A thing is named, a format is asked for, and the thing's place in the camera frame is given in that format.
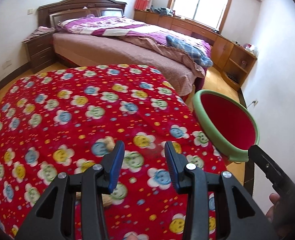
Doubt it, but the person's right hand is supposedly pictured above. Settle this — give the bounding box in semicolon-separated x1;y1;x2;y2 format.
266;193;280;222

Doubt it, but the peanut in shell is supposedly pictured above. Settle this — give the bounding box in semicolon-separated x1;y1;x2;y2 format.
103;136;115;152

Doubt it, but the red smiley flower blanket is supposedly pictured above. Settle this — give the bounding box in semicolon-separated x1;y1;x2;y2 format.
0;64;226;239

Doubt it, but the green red round bin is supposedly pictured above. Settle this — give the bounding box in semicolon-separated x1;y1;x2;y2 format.
192;89;260;163

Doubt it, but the blue plaid cloth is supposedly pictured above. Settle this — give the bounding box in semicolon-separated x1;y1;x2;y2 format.
166;35;213;68

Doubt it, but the pink bedspread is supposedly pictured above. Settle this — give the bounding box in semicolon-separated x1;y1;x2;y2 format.
53;33;206;96

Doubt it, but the wooden window cabinet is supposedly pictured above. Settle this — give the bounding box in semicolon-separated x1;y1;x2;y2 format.
134;10;257;91

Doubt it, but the dark wooden nightstand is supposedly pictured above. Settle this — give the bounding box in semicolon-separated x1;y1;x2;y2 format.
23;32;55;74

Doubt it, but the dark wooden bed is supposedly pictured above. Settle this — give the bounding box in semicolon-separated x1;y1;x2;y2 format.
37;0;205;98

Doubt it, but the purple patterned quilt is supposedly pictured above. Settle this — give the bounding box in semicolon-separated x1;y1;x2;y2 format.
57;16;211;57

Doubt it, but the pink cloth on nightstand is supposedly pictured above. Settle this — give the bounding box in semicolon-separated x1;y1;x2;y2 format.
23;26;55;42

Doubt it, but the dark clothes pile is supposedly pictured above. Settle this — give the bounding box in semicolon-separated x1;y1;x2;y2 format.
150;6;175;17

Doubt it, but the window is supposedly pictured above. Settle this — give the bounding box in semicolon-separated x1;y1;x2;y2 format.
168;0;232;32

